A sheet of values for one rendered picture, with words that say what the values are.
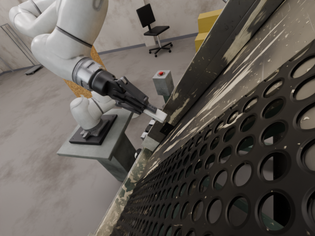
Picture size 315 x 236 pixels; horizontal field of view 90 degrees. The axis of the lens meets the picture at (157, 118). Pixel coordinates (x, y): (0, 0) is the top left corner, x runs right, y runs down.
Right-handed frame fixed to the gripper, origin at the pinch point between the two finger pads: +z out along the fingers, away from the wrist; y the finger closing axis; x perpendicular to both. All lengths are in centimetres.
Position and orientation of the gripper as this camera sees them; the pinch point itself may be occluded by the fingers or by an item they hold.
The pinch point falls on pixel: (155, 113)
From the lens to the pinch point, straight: 49.0
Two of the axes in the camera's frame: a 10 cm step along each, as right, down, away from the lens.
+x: 4.1, -7.1, 5.7
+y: 3.0, -4.9, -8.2
